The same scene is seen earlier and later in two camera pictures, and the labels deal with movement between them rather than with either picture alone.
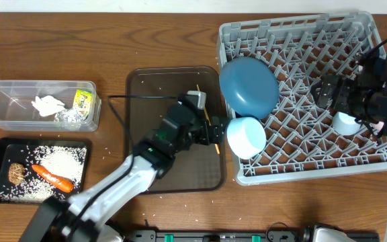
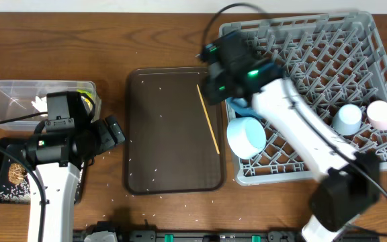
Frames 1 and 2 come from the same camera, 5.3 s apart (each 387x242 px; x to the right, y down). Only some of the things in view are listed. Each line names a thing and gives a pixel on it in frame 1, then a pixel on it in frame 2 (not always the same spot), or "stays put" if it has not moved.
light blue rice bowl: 246,136 stays put
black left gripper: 205,131 -> 111,132
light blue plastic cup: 345,124 stays put
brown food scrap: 16,173 stays put
